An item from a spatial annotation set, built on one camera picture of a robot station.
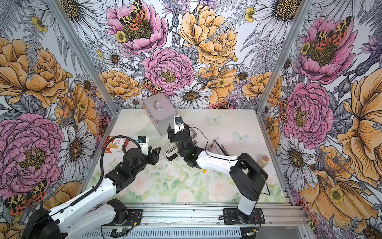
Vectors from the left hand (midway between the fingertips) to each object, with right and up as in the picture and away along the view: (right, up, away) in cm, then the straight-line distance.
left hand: (156, 151), depth 82 cm
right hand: (+11, +14, 0) cm, 18 cm away
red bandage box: (-28, +2, +12) cm, 31 cm away
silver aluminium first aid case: (-1, +22, +18) cm, 28 cm away
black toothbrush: (+40, -3, +16) cm, 43 cm away
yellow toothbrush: (+27, -13, +7) cm, 31 cm away
